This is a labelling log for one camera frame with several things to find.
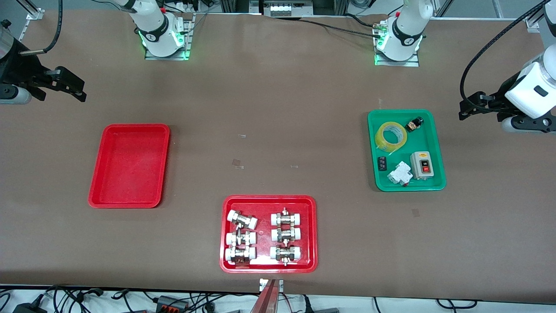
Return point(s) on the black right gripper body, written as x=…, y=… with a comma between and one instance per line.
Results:
x=18, y=69

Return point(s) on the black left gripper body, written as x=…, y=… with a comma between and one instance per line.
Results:
x=498, y=99

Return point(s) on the yellow clear tape roll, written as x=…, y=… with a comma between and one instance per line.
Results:
x=382, y=141

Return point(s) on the green plastic tray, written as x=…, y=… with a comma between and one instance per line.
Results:
x=436, y=130

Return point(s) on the empty red plastic tray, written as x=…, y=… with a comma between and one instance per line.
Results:
x=130, y=169

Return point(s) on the red tray with fittings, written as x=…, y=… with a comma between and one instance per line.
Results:
x=265, y=234

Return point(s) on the small black brass component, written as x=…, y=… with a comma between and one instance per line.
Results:
x=414, y=124

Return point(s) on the white circuit breaker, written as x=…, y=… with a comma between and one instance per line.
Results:
x=399, y=174

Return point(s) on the small black terminal block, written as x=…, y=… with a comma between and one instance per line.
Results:
x=382, y=163

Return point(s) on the white power strip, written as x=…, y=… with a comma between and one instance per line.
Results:
x=280, y=9

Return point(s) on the black power adapter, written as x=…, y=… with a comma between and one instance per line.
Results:
x=28, y=308

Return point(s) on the metal pipe fitting white caps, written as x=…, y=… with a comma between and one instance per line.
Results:
x=286, y=218
x=240, y=254
x=286, y=234
x=285, y=253
x=242, y=219
x=241, y=238

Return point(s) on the red metal bar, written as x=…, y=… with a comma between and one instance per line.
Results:
x=266, y=300

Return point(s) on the aluminium frame profile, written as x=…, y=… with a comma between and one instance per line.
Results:
x=34, y=13
x=536, y=19

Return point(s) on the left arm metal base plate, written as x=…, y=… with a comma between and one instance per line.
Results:
x=412, y=63

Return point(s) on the grey push button switch box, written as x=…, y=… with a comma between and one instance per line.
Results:
x=421, y=167

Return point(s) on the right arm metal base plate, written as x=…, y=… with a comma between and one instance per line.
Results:
x=187, y=39

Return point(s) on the small silver metal bracket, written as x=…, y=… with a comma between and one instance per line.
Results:
x=280, y=284

